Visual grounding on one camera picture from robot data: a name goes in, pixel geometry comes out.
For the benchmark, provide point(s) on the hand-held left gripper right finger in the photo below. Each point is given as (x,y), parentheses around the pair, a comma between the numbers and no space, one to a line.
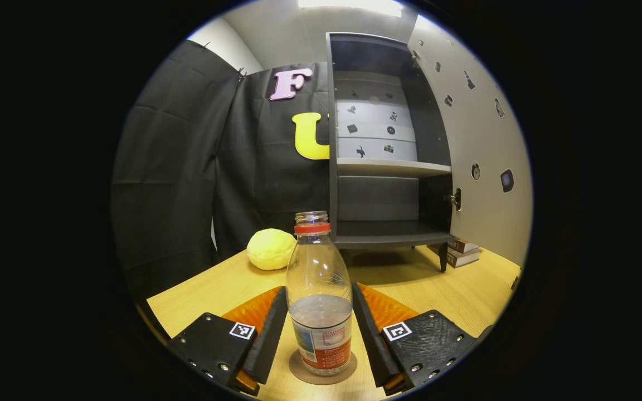
(375,345)

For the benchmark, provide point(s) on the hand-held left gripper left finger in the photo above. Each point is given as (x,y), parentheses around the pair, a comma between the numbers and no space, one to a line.
(268,342)

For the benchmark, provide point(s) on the round brown coaster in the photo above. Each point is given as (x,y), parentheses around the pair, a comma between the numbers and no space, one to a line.
(298,372)

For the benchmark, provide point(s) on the clear plastic bottle red label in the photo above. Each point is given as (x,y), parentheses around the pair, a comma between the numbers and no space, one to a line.
(321,323)

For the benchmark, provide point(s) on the dark grey cabinet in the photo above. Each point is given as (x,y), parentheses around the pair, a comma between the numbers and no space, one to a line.
(377,200)

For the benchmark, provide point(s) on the beige cabinet door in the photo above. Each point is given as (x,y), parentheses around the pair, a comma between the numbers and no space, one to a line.
(482,139)

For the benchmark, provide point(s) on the metal door hinge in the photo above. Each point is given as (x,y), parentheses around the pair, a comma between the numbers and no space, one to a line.
(414,55)
(456,199)

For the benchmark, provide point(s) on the yellow round sponge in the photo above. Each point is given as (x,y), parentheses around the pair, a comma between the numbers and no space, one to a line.
(271,249)

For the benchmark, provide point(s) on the stack of books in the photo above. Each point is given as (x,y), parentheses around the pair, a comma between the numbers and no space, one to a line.
(463,253)

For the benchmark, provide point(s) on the black backdrop cloth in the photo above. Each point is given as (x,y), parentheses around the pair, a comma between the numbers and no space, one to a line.
(176,167)

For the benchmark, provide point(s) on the large ceiling light panel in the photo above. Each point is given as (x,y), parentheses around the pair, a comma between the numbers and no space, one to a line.
(354,6)

